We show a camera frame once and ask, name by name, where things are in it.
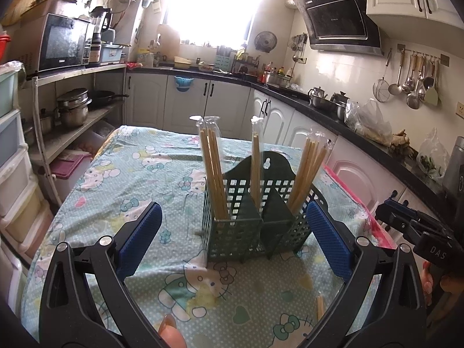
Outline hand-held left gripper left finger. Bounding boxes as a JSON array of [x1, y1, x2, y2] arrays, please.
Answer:
[[38, 201, 164, 348]]

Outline person's right hand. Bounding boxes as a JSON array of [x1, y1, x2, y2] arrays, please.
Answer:
[[421, 263, 464, 308]]

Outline small wall fan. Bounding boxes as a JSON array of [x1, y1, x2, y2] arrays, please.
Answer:
[[254, 31, 278, 53]]

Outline black frying pan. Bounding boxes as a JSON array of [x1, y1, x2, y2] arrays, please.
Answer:
[[88, 90, 130, 110]]

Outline black kitchen countertop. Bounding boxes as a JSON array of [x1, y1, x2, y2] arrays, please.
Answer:
[[125, 63, 464, 225]]

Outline grey lidded container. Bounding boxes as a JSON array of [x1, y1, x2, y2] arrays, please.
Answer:
[[99, 41, 124, 64]]

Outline pastel plastic drawer unit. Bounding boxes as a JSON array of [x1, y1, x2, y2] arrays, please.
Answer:
[[0, 61, 55, 272]]

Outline black blender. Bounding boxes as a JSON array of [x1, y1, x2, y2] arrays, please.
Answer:
[[89, 6, 113, 64]]

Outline pink plastic storage box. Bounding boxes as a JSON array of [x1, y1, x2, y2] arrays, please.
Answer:
[[49, 150, 92, 182]]

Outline clear plastic bag with greens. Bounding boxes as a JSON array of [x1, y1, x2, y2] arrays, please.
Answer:
[[417, 128, 451, 179]]

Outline steel teapot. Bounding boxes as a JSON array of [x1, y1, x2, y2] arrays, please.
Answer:
[[330, 92, 351, 121], [308, 87, 329, 110]]

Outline white base cabinets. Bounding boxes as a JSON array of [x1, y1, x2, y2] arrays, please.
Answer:
[[125, 72, 414, 214]]

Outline row of hanging kitchen utensils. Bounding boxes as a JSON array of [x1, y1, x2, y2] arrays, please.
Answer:
[[373, 45, 451, 110]]

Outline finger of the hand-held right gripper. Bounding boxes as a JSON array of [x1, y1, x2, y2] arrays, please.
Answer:
[[375, 205, 428, 247], [386, 197, 454, 240]]

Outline ginger root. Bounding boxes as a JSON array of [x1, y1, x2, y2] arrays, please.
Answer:
[[389, 130, 413, 157]]

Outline black range hood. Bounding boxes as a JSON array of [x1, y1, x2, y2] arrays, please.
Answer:
[[293, 0, 385, 57]]

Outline mint cartoon printed blanket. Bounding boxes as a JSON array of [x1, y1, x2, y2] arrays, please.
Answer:
[[20, 125, 381, 348]]

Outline stacked steel pots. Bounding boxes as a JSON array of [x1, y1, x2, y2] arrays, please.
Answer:
[[55, 88, 92, 128]]

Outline metal shelf rack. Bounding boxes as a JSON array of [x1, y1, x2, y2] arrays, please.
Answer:
[[18, 63, 128, 209]]

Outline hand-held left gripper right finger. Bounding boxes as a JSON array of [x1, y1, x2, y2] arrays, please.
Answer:
[[304, 200, 428, 348]]

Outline blue plastic basin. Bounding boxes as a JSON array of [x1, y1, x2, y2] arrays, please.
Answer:
[[174, 75, 193, 92]]

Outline countertop dish rack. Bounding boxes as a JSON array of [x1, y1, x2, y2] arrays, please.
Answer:
[[215, 45, 262, 75]]

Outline grey countertop appliance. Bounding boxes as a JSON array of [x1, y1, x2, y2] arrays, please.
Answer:
[[442, 141, 464, 204]]

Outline person's left hand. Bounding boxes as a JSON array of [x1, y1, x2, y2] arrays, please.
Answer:
[[159, 313, 188, 348]]

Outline black microwave oven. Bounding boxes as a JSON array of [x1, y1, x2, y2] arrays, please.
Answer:
[[36, 13, 91, 74]]

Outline steel cooking pot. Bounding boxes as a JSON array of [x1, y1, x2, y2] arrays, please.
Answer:
[[264, 70, 291, 88]]

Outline green plastic utensil basket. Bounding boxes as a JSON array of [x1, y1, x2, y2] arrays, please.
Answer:
[[201, 150, 329, 263]]

